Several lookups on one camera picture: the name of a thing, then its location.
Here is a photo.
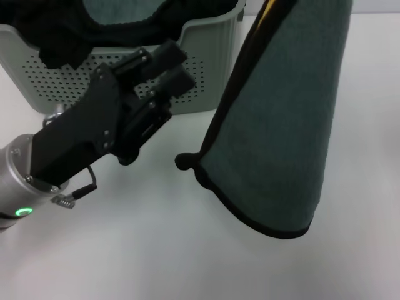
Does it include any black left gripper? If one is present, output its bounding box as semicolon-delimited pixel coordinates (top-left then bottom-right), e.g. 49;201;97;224
29;61;195;191

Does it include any green towel with black edge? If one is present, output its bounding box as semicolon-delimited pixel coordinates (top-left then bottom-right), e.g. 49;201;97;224
174;0;356;241
82;0;171;26

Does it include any pale green perforated storage box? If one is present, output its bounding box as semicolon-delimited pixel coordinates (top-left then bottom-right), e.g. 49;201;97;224
0;0;248;118

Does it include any round silver left wrist plug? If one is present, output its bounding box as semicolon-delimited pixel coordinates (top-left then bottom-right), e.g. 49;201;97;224
42;104;69;124

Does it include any black cloth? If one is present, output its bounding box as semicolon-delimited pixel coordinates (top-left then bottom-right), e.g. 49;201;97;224
0;0;243;70

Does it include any dark left wrist cable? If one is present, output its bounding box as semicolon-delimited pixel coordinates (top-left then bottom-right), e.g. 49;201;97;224
70;164;98;201

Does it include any ribbed silver cable connector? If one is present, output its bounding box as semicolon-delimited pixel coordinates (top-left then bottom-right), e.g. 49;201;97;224
51;192;76;209

